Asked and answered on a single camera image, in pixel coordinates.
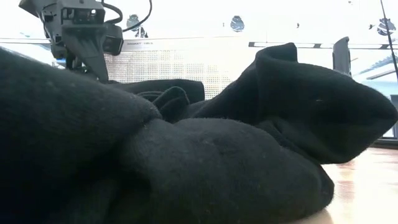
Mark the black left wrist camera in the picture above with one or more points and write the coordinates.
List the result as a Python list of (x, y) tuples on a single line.
[(112, 39)]

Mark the black chair back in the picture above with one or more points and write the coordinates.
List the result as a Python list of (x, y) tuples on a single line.
[(341, 56)]

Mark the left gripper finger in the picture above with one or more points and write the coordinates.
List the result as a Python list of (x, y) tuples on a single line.
[(90, 53)]

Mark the white plastic woven basket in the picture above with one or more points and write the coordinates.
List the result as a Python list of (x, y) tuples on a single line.
[(186, 65)]

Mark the thin black pole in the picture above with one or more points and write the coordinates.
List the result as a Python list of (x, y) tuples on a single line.
[(389, 37)]

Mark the black garment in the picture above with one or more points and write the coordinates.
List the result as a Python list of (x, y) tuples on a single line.
[(155, 149)]

